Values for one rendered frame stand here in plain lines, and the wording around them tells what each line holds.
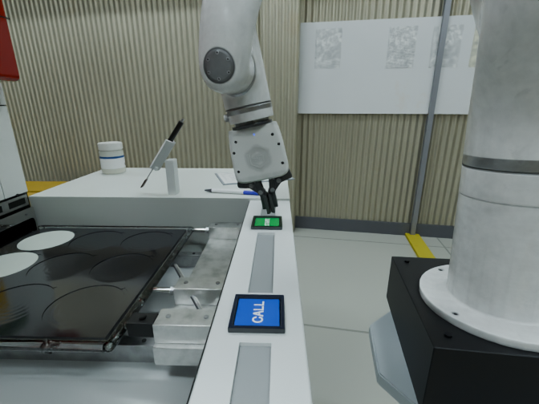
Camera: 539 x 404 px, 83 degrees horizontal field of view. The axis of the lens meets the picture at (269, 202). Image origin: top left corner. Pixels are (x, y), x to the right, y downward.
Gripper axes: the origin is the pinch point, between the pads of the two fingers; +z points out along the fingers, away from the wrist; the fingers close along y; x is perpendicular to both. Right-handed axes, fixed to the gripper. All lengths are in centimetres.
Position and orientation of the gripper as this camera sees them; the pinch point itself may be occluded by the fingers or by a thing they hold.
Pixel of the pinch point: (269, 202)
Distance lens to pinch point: 60.5
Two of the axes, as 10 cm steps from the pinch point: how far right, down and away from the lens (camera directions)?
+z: 2.1, 9.3, 2.9
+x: 0.3, -3.0, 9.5
